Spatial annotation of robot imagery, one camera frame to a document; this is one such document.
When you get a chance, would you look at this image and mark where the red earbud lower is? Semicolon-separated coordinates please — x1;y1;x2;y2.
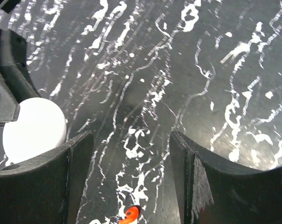
119;205;141;224

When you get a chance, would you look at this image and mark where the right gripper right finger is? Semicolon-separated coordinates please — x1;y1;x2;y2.
169;131;282;224

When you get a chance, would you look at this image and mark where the white earbud charging case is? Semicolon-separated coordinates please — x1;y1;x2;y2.
2;98;67;163

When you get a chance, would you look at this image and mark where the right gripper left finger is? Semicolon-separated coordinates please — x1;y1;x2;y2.
0;131;94;224

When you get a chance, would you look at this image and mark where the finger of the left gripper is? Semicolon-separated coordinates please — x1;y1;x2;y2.
0;29;40;103
0;74;20;126

